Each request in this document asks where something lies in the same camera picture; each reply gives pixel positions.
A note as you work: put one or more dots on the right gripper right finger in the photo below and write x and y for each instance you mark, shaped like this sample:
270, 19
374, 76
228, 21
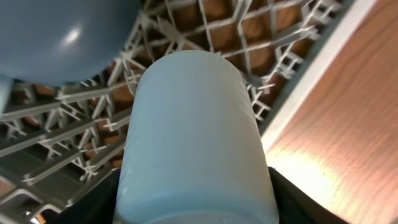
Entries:
296, 207

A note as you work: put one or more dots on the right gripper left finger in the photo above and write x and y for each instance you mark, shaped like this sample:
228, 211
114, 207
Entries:
96, 207

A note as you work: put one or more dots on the light blue cup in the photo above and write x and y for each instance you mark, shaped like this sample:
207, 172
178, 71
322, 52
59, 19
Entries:
193, 150

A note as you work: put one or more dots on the blue plate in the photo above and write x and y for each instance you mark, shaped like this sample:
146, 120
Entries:
61, 41

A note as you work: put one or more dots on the grey dishwasher rack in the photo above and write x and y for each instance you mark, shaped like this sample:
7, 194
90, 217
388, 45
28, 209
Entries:
59, 141

